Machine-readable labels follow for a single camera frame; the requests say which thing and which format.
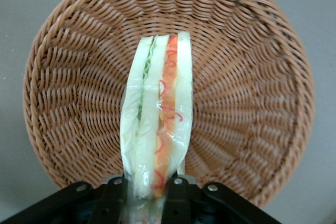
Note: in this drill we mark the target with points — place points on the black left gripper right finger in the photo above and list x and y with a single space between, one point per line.
210 205

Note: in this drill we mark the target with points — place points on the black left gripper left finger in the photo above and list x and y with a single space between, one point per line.
78 205

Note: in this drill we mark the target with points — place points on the round brown wicker basket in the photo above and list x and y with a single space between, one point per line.
249 90

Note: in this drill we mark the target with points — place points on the triangle sandwich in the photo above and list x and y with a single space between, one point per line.
152 108

